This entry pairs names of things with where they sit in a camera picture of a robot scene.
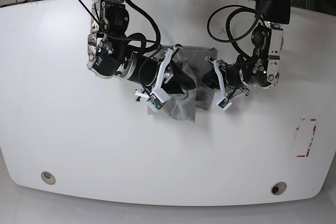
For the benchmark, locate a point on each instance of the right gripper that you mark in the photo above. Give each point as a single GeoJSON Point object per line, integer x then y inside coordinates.
{"type": "Point", "coordinates": [179, 82]}

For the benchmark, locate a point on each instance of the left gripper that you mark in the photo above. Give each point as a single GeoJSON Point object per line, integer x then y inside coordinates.
{"type": "Point", "coordinates": [224, 78]}

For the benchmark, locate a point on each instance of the grey t-shirt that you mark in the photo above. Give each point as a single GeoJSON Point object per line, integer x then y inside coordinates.
{"type": "Point", "coordinates": [182, 107]}

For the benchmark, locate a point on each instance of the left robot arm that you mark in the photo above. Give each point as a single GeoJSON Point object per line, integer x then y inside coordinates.
{"type": "Point", "coordinates": [258, 59]}

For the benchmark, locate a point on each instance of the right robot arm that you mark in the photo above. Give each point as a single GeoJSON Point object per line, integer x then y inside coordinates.
{"type": "Point", "coordinates": [112, 53]}

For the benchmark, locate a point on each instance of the red tape rectangle marking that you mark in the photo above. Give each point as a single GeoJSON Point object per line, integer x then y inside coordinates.
{"type": "Point", "coordinates": [304, 136]}

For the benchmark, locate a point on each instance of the right table grommet hole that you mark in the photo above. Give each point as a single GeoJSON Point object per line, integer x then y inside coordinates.
{"type": "Point", "coordinates": [278, 188]}

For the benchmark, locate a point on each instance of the table grommet hole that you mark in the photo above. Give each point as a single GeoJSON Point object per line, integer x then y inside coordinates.
{"type": "Point", "coordinates": [48, 178]}
{"type": "Point", "coordinates": [278, 188]}

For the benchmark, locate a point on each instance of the left table grommet hole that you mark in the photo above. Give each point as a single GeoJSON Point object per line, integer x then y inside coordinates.
{"type": "Point", "coordinates": [48, 178]}

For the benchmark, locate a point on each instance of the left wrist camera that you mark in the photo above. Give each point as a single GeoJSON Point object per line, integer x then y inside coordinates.
{"type": "Point", "coordinates": [223, 103]}

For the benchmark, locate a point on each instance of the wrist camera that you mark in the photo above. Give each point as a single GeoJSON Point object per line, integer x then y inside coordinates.
{"type": "Point", "coordinates": [156, 102]}
{"type": "Point", "coordinates": [223, 103]}

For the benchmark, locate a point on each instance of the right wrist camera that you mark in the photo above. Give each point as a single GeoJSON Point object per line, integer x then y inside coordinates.
{"type": "Point", "coordinates": [156, 102]}

